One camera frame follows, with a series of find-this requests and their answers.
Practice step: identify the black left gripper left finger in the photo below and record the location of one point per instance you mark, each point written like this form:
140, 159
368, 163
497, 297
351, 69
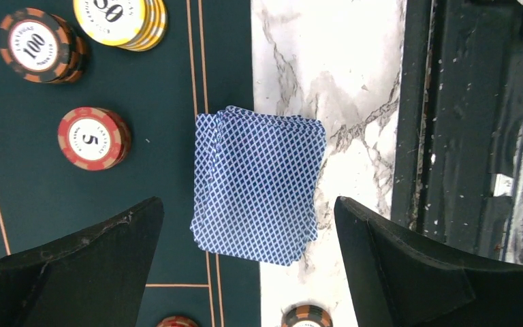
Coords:
93, 277

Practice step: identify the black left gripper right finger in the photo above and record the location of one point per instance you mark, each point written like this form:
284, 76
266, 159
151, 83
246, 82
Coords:
398, 277

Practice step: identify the red poker chip stack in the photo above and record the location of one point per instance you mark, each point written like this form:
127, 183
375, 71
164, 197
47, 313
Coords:
177, 321

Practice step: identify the brown poker chip stack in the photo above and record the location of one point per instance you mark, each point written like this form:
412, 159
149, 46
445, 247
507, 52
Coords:
307, 316

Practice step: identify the blue playing card deck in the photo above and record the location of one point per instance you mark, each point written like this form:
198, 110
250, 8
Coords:
255, 177

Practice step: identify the yellow chip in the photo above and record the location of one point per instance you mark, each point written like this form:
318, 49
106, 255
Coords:
135, 25

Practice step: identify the green poker table mat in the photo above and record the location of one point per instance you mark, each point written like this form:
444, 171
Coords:
202, 65

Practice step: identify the black mounting rail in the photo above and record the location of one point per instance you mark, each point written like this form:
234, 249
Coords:
459, 151

